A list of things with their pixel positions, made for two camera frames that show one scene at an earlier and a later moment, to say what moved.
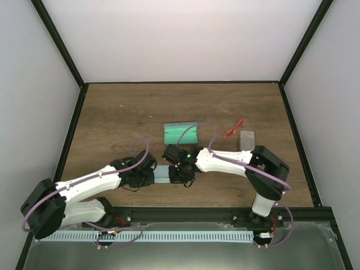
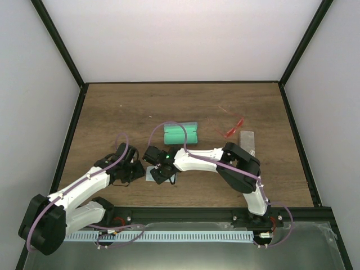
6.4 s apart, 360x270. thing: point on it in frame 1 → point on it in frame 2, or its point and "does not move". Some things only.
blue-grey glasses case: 247,140 does not move
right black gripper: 175,179 → 158,178
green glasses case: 172,131 does not move
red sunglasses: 233,130 does not move
